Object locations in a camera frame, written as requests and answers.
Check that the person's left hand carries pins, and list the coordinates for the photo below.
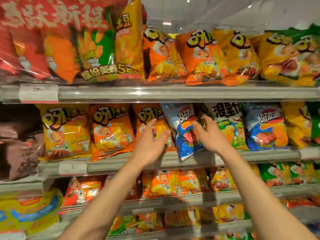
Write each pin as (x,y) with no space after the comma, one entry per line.
(147,149)

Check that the person's right hand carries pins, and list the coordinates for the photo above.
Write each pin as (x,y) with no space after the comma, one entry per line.
(215,139)

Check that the grey metal store shelf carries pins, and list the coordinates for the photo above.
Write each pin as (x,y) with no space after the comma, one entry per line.
(175,93)

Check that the yellow chef-print chips bag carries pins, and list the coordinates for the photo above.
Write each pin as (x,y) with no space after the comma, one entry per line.
(65,132)

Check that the shelf snack bags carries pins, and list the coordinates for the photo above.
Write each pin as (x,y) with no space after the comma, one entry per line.
(275,69)

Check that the green chip bags group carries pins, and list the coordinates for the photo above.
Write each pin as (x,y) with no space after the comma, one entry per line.
(315,122)

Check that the person's left forearm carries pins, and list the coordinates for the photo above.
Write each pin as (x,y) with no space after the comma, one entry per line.
(105,204)

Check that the person's right forearm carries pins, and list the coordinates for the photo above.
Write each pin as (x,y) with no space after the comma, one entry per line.
(262,204)

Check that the brown snack bags group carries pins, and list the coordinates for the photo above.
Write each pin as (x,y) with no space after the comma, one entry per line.
(22,152)

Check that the white price label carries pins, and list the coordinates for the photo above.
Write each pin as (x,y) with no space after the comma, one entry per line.
(38,93)
(72,168)
(310,153)

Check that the rectangular ceiling light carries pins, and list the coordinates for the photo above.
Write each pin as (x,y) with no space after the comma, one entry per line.
(167,23)

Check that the large yellow blue snack bag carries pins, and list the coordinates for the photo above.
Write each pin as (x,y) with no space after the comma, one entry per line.
(30,212)

